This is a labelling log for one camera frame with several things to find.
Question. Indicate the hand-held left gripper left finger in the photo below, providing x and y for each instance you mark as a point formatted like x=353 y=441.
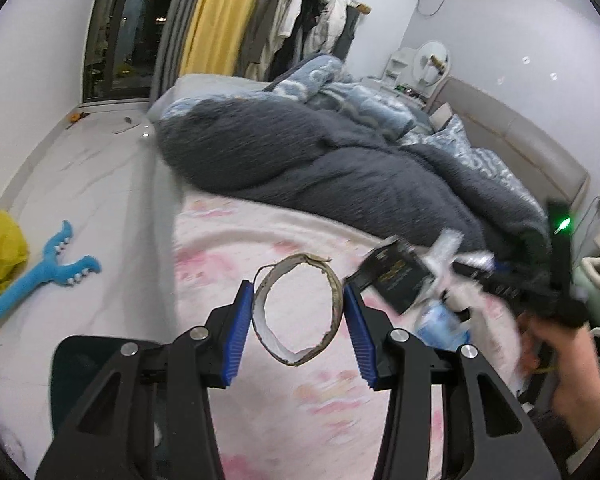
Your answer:
x=237 y=335

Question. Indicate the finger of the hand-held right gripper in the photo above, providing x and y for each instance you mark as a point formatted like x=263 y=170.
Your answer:
x=457 y=307
x=472 y=261

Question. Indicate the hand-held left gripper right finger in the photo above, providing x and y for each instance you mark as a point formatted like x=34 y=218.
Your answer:
x=360 y=345

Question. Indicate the clear plastic wrapper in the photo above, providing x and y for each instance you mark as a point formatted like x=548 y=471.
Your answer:
x=442 y=250

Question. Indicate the black packet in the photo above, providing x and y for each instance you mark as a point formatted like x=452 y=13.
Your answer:
x=392 y=275

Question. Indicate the dark teal trash bin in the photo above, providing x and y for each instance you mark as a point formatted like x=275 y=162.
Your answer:
x=80 y=355

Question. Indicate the person's right forearm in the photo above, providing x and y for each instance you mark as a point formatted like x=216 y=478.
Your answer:
x=595 y=460

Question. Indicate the person's right hand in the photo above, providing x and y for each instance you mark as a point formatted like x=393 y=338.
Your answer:
x=575 y=375

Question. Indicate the pink printed bedsheet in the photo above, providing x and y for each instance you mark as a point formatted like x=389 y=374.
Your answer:
x=305 y=230

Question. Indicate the beige headboard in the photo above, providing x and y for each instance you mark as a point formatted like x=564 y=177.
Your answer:
x=520 y=130

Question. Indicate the grey fluffy blanket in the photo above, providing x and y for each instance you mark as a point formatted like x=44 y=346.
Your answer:
x=280 y=150

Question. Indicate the blue patterned duvet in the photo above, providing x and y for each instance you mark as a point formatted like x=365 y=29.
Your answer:
x=360 y=100

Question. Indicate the blue forked plush toy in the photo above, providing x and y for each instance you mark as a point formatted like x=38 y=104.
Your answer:
x=35 y=285

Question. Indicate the white vanity shelf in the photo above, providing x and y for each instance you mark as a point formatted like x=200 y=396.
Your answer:
x=397 y=65

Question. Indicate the small dark floor item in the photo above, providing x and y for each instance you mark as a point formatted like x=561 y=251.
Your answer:
x=124 y=126

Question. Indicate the yellow plastic bag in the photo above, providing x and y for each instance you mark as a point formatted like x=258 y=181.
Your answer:
x=0 y=250

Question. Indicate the grey hanging trousers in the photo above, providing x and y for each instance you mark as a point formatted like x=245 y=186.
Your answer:
x=349 y=30

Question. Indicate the small orange floor item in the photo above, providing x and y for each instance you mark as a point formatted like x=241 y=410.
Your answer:
x=76 y=117

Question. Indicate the white hanging jacket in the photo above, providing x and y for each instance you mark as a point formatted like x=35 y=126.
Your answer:
x=330 y=25

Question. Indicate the black hanging garment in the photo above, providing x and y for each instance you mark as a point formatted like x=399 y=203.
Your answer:
x=310 y=5

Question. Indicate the white hanging garment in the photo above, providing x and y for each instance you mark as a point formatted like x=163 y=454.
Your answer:
x=286 y=10

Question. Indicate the grey curtain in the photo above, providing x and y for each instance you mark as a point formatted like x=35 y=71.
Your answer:
x=180 y=25

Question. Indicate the clothes on hanging rack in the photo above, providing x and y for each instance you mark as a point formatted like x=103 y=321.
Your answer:
x=260 y=20

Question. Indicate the glass balcony door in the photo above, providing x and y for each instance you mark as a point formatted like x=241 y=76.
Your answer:
x=125 y=35

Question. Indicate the yellow curtain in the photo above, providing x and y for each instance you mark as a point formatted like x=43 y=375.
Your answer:
x=220 y=15

